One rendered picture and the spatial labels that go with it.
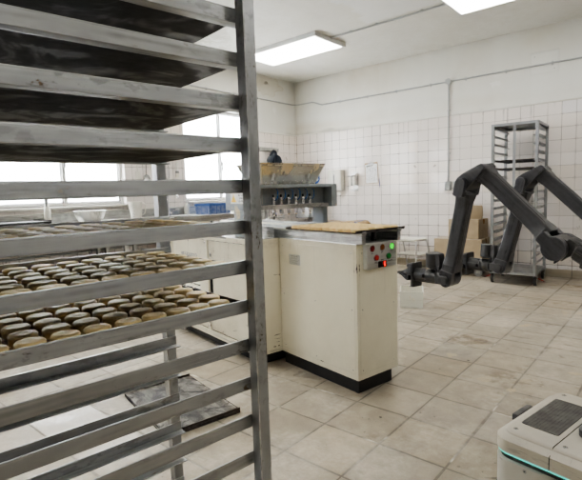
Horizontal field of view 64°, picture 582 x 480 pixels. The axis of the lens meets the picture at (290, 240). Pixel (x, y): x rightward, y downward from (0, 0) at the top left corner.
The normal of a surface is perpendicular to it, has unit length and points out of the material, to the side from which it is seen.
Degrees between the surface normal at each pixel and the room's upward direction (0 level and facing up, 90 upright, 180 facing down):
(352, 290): 90
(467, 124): 90
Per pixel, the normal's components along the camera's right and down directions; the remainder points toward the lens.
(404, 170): -0.65, 0.10
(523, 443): -0.43, -0.81
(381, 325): 0.61, 0.06
